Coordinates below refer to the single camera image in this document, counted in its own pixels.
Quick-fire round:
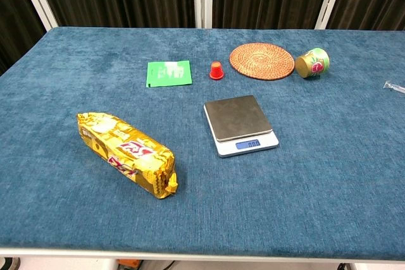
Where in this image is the small red capsule cup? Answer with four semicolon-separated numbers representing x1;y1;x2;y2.
209;61;225;80

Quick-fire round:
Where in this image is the gold snack package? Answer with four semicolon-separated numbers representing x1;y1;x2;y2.
77;112;179;200

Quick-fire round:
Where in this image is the green flat sachet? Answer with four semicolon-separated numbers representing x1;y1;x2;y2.
146;60;193;88

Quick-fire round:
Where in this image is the blue velvet tablecloth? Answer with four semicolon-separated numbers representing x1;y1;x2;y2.
0;27;405;261

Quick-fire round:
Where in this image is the round woven rattan coaster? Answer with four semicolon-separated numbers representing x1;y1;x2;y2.
229;42;296;81

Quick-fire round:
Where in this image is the digital kitchen scale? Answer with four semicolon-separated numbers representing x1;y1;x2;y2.
203;94;280;159

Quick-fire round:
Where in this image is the gold green paper cup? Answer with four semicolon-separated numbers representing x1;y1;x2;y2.
295;47;330;79

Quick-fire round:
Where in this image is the clear plastic wrapper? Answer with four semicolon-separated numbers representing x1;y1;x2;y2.
383;80;405;95

